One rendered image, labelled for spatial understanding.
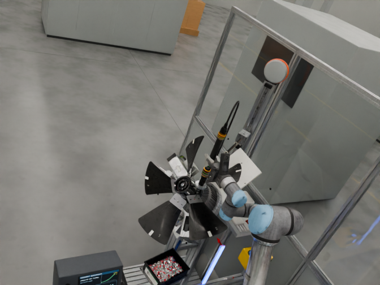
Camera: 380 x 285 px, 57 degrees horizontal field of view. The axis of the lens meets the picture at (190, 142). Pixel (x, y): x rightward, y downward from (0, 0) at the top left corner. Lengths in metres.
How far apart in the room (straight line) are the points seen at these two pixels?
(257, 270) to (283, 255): 1.11
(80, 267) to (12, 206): 2.03
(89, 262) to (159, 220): 0.68
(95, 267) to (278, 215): 0.77
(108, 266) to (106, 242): 1.73
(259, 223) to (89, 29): 6.23
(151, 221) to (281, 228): 0.94
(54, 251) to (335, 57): 3.09
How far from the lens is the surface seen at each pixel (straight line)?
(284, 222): 1.45
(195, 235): 1.96
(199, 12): 10.09
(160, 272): 2.12
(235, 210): 1.80
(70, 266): 1.57
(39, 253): 3.18
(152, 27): 7.52
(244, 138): 2.45
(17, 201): 3.56
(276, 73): 2.38
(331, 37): 3.84
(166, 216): 2.14
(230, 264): 3.12
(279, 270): 2.68
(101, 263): 1.58
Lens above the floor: 2.50
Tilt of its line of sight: 31 degrees down
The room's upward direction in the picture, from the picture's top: 20 degrees clockwise
